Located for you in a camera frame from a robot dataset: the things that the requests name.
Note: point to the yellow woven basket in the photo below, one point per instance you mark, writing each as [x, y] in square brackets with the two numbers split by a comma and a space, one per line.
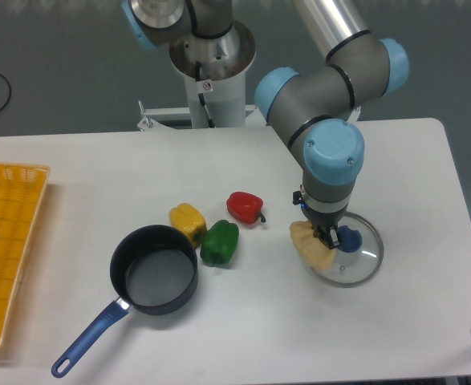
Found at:
[22, 188]

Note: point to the yellow bell pepper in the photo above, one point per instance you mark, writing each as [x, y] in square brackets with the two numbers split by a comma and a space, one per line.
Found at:
[187, 219]

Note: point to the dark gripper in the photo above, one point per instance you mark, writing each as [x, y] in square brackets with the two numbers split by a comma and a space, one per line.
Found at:
[326, 224]

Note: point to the green bell pepper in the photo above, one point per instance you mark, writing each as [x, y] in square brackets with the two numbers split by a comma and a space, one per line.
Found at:
[220, 243]

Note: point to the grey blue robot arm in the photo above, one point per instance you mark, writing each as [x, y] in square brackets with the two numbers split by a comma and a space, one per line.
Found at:
[305, 112]

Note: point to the dark pot blue handle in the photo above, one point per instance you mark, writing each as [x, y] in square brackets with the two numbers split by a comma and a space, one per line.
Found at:
[154, 271]

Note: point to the beige bread loaf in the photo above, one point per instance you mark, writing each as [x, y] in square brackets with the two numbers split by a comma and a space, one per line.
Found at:
[312, 251]

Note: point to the red bell pepper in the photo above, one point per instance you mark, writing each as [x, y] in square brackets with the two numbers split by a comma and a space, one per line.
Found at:
[245, 208]

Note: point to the glass lid blue knob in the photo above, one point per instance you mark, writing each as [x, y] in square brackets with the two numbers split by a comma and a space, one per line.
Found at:
[360, 257]

